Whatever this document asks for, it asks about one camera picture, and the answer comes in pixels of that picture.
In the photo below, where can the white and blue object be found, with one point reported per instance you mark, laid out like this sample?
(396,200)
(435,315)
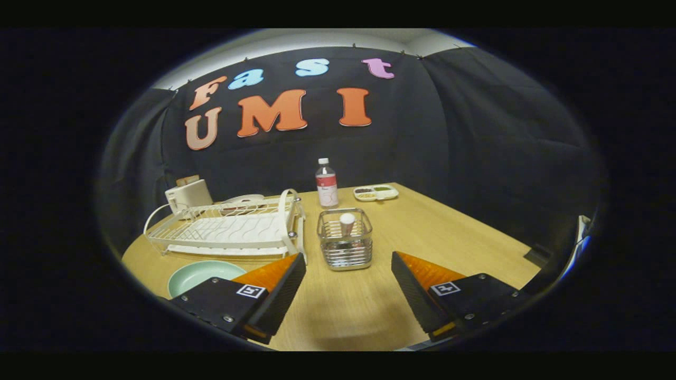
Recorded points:
(580,248)

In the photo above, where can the black backdrop cloth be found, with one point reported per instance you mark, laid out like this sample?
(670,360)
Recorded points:
(449,148)

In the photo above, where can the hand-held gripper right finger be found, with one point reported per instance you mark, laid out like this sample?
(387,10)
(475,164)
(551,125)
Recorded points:
(414,295)

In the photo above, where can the clear bottle with red label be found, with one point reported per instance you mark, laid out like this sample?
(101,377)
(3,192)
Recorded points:
(327,184)

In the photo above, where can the pale green plate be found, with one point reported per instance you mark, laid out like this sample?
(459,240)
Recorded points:
(195,274)

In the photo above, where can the white plate with meat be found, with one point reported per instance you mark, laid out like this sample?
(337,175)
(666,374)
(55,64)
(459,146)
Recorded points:
(248,198)

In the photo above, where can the white toaster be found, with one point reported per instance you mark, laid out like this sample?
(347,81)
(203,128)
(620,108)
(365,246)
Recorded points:
(190,196)

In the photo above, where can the toast slice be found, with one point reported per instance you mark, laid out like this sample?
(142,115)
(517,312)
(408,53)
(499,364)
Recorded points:
(187,180)

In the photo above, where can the white divided condiment dish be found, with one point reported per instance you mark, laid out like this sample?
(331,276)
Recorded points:
(376,193)

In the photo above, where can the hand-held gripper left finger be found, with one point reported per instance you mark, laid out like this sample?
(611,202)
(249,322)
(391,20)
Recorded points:
(282,295)

